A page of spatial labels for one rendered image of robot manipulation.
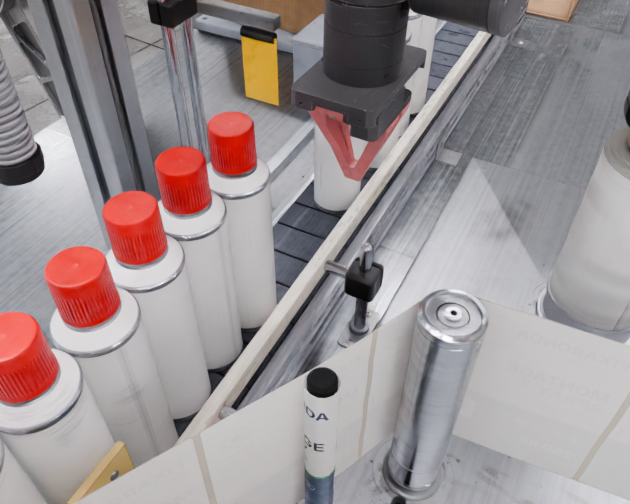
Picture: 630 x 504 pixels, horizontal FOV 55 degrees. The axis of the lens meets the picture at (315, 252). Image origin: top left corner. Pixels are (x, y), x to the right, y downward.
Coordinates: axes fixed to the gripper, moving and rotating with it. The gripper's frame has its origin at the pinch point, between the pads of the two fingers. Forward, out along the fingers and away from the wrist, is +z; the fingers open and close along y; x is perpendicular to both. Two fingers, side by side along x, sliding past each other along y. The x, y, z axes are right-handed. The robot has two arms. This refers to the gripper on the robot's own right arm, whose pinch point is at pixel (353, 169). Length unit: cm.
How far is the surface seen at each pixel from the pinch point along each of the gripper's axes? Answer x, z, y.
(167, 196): 7.0, -4.9, -14.6
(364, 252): -2.3, 7.0, -1.7
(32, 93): 192, 103, 108
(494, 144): -5.3, 18.4, 37.6
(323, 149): 6.9, 5.4, 8.2
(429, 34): 4.7, 2.2, 31.5
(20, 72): 210, 103, 119
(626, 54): -18, 18, 75
